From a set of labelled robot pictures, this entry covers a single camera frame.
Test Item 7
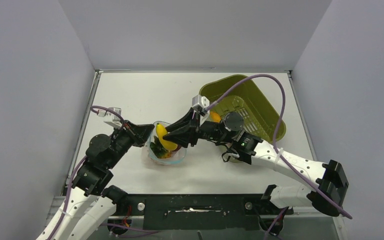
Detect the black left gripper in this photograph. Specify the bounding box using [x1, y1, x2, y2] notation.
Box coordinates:
[106, 119, 156, 169]

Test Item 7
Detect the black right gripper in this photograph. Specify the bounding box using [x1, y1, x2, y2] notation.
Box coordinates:
[163, 108, 234, 147]

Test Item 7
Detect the yellow toy banana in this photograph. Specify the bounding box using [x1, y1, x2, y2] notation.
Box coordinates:
[155, 122, 179, 152]

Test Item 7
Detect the orange toy pineapple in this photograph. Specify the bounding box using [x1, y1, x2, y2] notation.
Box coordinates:
[149, 136, 174, 159]

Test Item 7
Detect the clear zip top bag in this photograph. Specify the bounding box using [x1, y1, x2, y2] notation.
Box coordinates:
[141, 121, 187, 166]

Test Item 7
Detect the olive green plastic basket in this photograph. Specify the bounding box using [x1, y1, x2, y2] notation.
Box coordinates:
[199, 74, 280, 144]

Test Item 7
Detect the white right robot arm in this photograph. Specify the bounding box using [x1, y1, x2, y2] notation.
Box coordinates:
[162, 109, 352, 219]

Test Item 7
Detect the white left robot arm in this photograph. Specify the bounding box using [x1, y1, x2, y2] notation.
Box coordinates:
[38, 120, 155, 240]

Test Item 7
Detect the small orange toy fruit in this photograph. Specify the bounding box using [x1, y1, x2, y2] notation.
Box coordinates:
[209, 111, 222, 123]

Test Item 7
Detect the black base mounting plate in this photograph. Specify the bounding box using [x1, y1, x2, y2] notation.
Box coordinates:
[110, 193, 281, 231]

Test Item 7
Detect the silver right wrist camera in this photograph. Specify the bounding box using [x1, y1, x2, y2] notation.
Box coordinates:
[191, 94, 210, 116]

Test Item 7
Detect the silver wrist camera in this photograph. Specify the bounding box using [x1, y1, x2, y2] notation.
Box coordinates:
[97, 107, 123, 129]
[191, 94, 210, 116]

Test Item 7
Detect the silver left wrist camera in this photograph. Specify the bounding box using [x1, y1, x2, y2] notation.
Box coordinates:
[97, 107, 123, 129]

